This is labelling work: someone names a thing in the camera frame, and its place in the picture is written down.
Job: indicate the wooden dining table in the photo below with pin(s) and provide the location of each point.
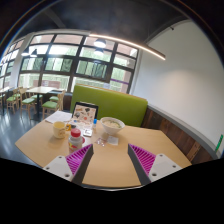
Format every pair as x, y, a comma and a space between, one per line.
40, 89

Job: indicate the wooden chairs with green seats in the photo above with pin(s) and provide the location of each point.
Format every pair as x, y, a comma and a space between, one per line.
50, 104

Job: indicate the black tablet covered in stickers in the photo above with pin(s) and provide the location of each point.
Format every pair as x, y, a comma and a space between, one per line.
84, 113

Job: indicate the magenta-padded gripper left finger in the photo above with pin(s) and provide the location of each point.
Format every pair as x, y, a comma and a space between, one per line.
60, 166

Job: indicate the white bowl of food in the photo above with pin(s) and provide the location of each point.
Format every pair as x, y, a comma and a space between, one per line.
112, 126

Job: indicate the green upholstered booth bench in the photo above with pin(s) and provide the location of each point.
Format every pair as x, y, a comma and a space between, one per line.
113, 103

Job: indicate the black-framed window wall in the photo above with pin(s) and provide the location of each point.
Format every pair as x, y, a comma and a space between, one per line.
66, 65

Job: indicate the white paper napkin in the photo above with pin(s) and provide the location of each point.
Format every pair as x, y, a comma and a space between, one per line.
113, 140

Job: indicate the red-capped clear drink bottle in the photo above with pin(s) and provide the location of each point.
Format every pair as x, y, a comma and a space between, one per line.
75, 141

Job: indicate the flat round red coaster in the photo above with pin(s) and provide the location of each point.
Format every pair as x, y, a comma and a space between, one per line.
83, 139

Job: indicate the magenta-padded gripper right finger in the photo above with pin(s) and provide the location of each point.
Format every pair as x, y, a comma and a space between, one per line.
163, 166

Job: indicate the black pendant lamps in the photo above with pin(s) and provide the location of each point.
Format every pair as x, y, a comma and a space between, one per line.
100, 43

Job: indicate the long linear ceiling light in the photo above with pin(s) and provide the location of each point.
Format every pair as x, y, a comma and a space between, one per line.
133, 44

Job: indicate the white paper sheets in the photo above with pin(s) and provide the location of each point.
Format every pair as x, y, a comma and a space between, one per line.
58, 116

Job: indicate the small blue-capped bottle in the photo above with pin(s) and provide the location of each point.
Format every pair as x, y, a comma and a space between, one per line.
94, 125

